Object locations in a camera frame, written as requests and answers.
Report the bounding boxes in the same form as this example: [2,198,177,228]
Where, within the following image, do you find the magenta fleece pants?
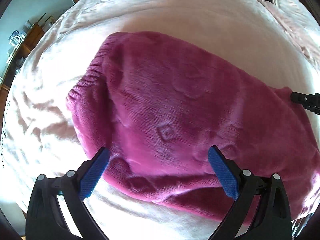
[67,31,319,220]

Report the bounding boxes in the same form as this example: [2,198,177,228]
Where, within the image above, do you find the pink bed duvet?
[2,0,319,239]

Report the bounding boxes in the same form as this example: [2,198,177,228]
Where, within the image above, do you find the wooden dresser with clutter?
[0,12,57,91]

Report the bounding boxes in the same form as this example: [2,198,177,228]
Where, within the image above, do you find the pink pillow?
[272,0,319,64]

